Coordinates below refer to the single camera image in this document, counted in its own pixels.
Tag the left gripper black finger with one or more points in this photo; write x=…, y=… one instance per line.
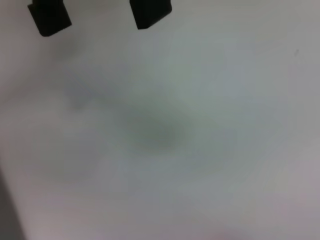
x=150, y=12
x=50, y=17

